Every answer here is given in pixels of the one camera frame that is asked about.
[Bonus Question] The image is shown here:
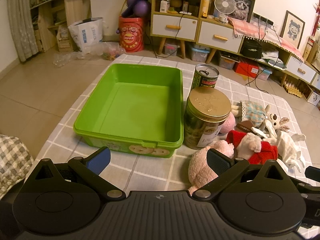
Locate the pink plush pig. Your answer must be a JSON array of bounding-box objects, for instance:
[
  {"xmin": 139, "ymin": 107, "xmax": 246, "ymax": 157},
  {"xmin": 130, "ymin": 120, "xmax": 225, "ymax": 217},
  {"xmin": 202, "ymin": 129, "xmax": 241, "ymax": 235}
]
[{"xmin": 188, "ymin": 140, "xmax": 234, "ymax": 195}]

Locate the santa plush toy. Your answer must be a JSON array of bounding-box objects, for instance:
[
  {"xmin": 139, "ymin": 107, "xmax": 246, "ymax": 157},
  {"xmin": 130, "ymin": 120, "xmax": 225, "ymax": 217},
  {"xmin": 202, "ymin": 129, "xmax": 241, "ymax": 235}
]
[{"xmin": 226, "ymin": 130, "xmax": 278, "ymax": 165}]

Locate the brown round plush cushion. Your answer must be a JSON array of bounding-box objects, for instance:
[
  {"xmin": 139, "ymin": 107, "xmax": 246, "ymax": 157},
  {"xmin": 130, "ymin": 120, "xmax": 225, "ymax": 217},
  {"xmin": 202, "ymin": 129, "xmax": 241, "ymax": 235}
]
[{"xmin": 235, "ymin": 120, "xmax": 253, "ymax": 133}]

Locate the doll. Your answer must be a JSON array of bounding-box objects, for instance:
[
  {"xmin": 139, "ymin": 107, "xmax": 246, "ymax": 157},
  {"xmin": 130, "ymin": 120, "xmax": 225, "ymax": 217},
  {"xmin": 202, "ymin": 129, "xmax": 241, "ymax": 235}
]
[{"xmin": 231, "ymin": 100, "xmax": 271, "ymax": 128}]

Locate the white rabbit plush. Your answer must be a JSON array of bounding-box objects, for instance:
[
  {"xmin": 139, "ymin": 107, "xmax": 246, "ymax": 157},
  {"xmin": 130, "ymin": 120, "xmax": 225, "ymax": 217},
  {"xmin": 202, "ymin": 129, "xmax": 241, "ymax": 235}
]
[{"xmin": 251, "ymin": 113, "xmax": 306, "ymax": 172}]

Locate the pink plush ball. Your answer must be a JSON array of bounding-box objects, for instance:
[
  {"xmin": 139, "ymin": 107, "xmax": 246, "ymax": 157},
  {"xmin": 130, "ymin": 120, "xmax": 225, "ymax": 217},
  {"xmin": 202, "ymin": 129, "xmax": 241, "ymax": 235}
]
[{"xmin": 220, "ymin": 112, "xmax": 236, "ymax": 134}]

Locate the green plastic bin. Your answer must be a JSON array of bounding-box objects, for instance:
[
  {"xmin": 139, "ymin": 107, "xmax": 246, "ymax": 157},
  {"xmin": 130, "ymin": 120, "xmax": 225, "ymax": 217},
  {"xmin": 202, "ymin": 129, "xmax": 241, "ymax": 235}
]
[{"xmin": 73, "ymin": 63, "xmax": 183, "ymax": 158}]

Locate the green tin can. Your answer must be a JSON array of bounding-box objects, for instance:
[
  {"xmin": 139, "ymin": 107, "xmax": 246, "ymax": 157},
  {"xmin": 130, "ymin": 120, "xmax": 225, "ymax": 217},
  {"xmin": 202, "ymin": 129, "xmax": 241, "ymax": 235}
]
[{"xmin": 190, "ymin": 63, "xmax": 220, "ymax": 90}]

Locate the red box under cabinet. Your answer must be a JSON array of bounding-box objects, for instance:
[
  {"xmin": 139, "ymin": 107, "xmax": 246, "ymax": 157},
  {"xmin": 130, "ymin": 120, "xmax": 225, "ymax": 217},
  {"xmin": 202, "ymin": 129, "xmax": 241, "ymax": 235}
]
[{"xmin": 233, "ymin": 61, "xmax": 259, "ymax": 78}]

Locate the low wooden drawer cabinet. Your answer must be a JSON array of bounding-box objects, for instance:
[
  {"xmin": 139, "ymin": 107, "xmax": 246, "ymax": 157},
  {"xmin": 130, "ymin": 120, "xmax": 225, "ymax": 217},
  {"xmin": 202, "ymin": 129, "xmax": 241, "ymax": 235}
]
[{"xmin": 197, "ymin": 18, "xmax": 319, "ymax": 89}]

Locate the white paper bag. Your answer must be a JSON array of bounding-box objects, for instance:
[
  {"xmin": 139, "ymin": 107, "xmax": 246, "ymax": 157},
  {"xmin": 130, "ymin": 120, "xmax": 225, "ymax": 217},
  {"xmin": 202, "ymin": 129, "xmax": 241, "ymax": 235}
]
[{"xmin": 68, "ymin": 17, "xmax": 103, "ymax": 54}]

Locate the pink striped cloth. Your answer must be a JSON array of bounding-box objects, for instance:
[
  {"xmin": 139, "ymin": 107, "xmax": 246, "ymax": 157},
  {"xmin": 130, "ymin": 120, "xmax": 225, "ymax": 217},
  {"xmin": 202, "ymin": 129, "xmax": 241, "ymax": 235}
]
[{"xmin": 228, "ymin": 17, "xmax": 304, "ymax": 62}]

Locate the red cylindrical bucket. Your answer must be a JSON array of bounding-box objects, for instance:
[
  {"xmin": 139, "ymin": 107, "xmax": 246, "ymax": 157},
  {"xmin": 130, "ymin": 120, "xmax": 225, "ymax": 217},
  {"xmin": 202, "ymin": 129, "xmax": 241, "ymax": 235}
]
[{"xmin": 118, "ymin": 16, "xmax": 145, "ymax": 53}]

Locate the framed cartoon picture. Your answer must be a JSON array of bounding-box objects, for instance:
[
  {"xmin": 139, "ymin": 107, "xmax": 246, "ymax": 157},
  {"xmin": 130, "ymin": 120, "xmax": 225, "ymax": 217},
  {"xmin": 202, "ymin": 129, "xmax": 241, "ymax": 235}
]
[{"xmin": 280, "ymin": 10, "xmax": 305, "ymax": 49}]

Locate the framed cat picture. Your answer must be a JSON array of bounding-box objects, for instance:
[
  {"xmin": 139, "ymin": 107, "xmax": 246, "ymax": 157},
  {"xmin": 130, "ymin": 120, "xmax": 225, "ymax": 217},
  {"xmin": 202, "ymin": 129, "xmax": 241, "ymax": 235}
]
[{"xmin": 229, "ymin": 0, "xmax": 255, "ymax": 23}]

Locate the small white desk fan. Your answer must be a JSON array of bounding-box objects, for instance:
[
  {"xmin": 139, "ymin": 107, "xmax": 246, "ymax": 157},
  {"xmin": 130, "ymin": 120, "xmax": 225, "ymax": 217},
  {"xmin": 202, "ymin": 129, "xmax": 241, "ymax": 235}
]
[{"xmin": 214, "ymin": 0, "xmax": 236, "ymax": 23}]

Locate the wooden bookshelf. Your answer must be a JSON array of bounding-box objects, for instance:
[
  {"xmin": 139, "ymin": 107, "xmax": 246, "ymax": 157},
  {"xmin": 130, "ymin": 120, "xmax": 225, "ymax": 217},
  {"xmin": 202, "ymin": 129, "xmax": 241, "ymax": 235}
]
[{"xmin": 30, "ymin": 0, "xmax": 91, "ymax": 52}]

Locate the purple ball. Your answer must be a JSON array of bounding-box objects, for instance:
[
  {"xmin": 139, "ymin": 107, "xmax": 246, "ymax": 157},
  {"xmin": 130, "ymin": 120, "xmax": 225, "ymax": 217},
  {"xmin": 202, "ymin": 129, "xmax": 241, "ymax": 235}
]
[{"xmin": 133, "ymin": 1, "xmax": 151, "ymax": 17}]

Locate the tall wooden shelf cabinet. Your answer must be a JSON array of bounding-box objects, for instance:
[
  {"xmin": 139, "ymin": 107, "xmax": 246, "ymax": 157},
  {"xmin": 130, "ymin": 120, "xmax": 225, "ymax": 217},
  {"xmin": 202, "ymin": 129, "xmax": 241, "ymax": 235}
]
[{"xmin": 150, "ymin": 0, "xmax": 204, "ymax": 58}]

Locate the grey curtain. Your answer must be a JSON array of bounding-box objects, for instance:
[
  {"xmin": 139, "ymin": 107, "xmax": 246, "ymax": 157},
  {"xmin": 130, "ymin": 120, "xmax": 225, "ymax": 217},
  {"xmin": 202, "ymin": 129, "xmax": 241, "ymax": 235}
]
[{"xmin": 7, "ymin": 0, "xmax": 39, "ymax": 62}]

